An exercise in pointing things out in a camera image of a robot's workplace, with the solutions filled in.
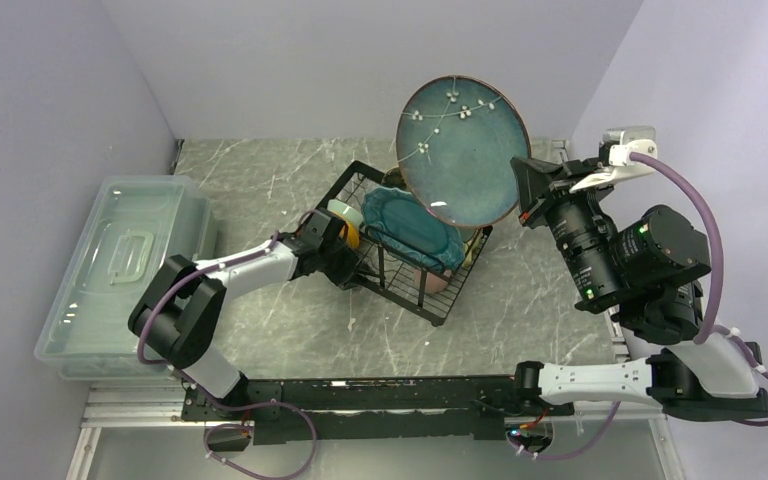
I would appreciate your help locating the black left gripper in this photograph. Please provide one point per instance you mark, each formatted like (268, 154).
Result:
(346, 274)

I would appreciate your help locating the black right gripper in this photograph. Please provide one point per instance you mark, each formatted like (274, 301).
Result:
(537, 187)

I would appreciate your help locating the yellow ribbed bowl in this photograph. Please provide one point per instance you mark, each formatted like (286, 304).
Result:
(353, 239)

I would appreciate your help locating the light green ceramic bowl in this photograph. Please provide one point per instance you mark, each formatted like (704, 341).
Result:
(350, 214)

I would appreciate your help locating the teal scalloped plate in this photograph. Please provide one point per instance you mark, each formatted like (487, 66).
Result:
(397, 220)

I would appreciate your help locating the dark blue blossom plate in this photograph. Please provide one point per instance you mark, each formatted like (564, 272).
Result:
(454, 141)

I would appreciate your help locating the black wire dish rack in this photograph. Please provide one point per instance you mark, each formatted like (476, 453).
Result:
(388, 274)

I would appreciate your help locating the pink mug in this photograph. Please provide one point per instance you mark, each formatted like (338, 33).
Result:
(434, 284)

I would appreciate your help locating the pale yellow mug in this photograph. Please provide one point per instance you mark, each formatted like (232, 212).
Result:
(468, 255)

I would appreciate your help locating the light green flower plate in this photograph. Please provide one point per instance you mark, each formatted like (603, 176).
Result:
(393, 178)

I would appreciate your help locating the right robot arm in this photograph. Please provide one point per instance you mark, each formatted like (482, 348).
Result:
(647, 276)

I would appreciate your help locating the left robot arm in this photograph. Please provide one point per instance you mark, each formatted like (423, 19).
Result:
(176, 317)

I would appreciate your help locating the clear plastic storage box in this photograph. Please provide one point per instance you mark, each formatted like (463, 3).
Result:
(135, 223)

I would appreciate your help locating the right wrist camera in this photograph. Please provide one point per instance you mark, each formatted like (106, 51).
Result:
(614, 163)

